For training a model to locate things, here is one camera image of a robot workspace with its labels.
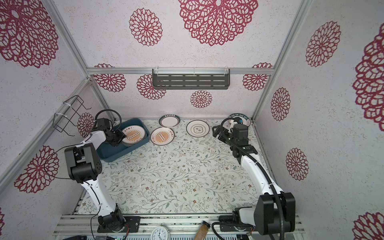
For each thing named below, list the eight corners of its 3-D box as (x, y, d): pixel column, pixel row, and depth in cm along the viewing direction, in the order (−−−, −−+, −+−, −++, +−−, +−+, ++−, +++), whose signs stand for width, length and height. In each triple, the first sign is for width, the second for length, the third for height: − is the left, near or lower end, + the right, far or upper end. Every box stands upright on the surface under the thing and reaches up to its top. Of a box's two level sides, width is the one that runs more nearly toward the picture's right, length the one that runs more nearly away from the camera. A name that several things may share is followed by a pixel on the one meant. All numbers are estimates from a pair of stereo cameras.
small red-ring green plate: (157, 127, 117) (157, 125, 115) (159, 116, 125) (159, 114, 124) (179, 127, 117) (179, 125, 116) (180, 116, 125) (180, 114, 124)
